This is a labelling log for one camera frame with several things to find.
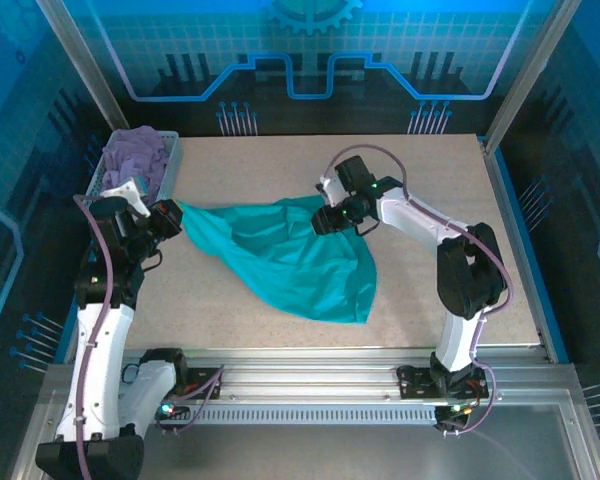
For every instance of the long aluminium base rail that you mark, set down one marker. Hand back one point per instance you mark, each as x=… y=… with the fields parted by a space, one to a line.
x=305 y=375

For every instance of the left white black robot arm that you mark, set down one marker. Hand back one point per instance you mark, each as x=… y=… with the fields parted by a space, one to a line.
x=100 y=360

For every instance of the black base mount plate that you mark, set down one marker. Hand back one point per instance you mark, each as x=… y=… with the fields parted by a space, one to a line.
x=215 y=390
x=415 y=385

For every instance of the right aluminium table side rail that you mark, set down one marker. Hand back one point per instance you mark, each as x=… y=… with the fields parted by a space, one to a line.
x=504 y=200

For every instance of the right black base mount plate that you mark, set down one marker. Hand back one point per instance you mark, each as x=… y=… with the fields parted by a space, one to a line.
x=415 y=385

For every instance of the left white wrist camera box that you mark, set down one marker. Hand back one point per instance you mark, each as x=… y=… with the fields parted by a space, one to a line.
x=125 y=192

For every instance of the crumpled purple t-shirt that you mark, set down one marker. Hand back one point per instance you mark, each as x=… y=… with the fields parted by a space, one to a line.
x=135 y=150

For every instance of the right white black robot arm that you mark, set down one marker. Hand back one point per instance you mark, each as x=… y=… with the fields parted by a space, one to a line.
x=470 y=270

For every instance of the light blue plastic basket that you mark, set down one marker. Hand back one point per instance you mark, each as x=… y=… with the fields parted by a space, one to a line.
x=172 y=165

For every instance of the grey metal base panel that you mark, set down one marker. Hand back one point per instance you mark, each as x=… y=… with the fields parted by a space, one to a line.
x=305 y=455

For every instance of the small LED circuit board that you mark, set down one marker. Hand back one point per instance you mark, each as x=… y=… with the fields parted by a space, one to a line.
x=169 y=409
x=455 y=410

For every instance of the teal printed t-shirt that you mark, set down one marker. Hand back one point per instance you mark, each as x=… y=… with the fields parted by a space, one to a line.
x=290 y=260

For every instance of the left blue table edge trim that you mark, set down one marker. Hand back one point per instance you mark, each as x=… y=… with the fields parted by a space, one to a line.
x=70 y=335

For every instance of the right aluminium frame post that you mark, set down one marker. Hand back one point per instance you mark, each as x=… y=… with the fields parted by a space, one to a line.
x=530 y=75

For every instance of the right blue table edge trim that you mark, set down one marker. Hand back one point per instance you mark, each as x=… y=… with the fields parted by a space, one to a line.
x=547 y=300

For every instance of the aluminium frame post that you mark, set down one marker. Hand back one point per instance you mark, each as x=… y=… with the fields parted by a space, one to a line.
x=530 y=75
x=90 y=75

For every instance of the left aluminium frame post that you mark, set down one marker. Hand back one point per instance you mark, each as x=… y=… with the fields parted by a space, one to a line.
x=90 y=75

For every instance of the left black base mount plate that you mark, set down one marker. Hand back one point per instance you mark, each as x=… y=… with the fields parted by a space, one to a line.
x=215 y=390

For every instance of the blue table edge trim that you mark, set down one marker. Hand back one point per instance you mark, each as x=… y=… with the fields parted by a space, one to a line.
x=70 y=335
x=547 y=300

